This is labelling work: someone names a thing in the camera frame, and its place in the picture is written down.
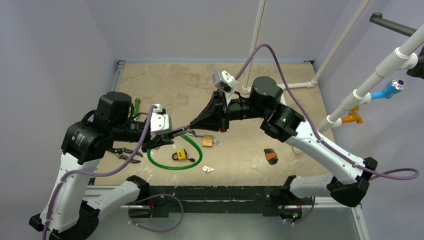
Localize green cable lock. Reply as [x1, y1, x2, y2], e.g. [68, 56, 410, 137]
[146, 127, 204, 171]

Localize large brass padlock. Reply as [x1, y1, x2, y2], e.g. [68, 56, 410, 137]
[188, 129, 215, 148]

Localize small yellow padlock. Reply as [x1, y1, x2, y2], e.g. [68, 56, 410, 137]
[171, 148, 196, 163]

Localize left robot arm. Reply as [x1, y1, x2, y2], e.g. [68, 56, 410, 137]
[29, 91, 187, 240]

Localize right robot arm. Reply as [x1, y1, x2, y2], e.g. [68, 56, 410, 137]
[188, 76, 378, 207]

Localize orange hex key set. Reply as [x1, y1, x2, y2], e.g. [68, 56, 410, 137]
[263, 148, 279, 165]

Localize black pliers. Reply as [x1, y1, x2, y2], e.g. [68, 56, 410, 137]
[108, 147, 143, 164]

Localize orange faucet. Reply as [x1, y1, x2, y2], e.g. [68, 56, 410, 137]
[341, 105, 363, 124]

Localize blue faucet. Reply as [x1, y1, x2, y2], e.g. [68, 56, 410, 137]
[370, 78, 406, 101]

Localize black overhead bar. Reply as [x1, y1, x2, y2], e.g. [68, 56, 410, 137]
[369, 12, 417, 37]

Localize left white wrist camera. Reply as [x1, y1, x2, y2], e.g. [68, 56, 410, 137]
[149, 104, 173, 135]

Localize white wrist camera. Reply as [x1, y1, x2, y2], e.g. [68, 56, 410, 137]
[212, 70, 239, 106]
[149, 104, 173, 135]

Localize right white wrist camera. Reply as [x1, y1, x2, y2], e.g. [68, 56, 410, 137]
[212, 70, 239, 106]

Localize green hose nozzle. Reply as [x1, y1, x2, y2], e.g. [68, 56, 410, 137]
[133, 97, 141, 117]

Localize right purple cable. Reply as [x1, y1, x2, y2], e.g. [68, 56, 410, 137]
[234, 43, 421, 225]

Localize white pvc pipe frame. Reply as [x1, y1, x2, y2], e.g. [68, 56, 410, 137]
[241, 0, 424, 155]

